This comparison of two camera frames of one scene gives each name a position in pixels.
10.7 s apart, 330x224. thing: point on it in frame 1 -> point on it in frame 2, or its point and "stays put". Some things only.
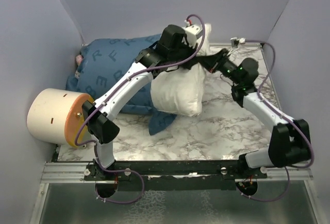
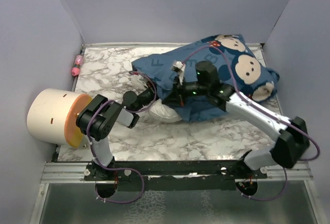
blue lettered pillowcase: (99, 64) -> (236, 66)
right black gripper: (211, 63) -> (176, 96)
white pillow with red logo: (180, 90) -> (159, 112)
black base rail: (192, 174) stays put
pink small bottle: (79, 59) stays put
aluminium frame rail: (64, 172) stays put
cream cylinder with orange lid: (57, 117) stays put
